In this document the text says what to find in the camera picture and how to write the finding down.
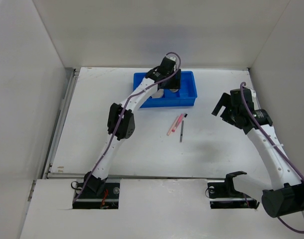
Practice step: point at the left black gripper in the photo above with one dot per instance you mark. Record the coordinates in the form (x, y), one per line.
(175, 83)

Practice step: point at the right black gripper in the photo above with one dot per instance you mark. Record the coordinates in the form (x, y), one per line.
(225, 100)

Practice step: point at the pink pencil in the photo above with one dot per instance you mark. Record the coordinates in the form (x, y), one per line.
(172, 126)

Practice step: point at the grey eyeliner pencil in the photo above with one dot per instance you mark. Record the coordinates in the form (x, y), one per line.
(181, 131)

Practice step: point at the round cream powder puff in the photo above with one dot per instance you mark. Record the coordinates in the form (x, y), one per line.
(158, 94)

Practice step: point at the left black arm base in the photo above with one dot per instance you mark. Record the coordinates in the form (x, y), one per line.
(87, 199)

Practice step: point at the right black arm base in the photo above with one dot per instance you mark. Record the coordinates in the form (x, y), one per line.
(220, 198)

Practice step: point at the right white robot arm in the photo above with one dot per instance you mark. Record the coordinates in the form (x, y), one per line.
(285, 193)

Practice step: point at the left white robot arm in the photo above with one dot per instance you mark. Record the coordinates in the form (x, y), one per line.
(121, 120)

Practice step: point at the blue divided plastic bin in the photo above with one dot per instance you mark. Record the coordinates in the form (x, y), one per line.
(184, 97)

